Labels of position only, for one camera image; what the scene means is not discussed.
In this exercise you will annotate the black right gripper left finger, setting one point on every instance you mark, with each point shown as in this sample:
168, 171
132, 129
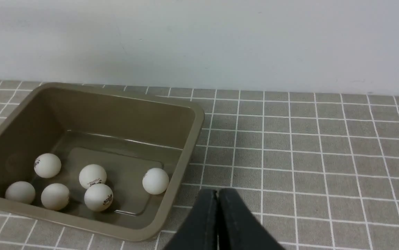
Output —
199, 229

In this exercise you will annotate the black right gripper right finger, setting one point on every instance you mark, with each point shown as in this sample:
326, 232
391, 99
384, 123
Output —
238, 228

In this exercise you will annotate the white ball with logo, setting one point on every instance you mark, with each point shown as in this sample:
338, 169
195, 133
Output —
98, 197
91, 175
47, 165

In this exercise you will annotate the white ball with logo top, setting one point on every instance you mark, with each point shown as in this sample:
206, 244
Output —
91, 175

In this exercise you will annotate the grey checked tablecloth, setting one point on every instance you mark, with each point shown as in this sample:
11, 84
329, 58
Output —
319, 170

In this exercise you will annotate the olive green plastic bin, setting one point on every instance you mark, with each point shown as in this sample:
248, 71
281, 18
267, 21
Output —
127, 133

